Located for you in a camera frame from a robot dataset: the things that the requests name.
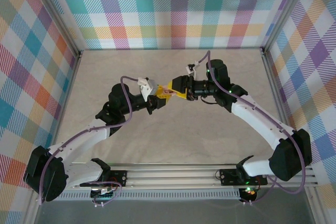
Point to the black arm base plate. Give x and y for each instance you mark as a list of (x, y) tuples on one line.
[(119, 178), (228, 178)]

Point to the aluminium frame post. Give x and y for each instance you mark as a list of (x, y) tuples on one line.
[(57, 16), (286, 14)]

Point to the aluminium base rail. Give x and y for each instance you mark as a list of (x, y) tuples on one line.
[(170, 176)]

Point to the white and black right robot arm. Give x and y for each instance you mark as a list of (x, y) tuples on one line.
[(257, 119)]

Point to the aluminium side rail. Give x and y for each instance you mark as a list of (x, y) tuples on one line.
[(67, 98), (275, 90)]

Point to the pink earbud charging case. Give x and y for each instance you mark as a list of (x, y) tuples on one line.
[(167, 91)]

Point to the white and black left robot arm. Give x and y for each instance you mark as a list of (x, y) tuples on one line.
[(84, 140)]

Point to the green control board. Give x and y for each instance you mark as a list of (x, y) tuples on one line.
[(249, 192), (105, 195)]

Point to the plaid fabric backdrop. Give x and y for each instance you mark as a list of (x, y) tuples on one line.
[(168, 9), (26, 64), (312, 64)]

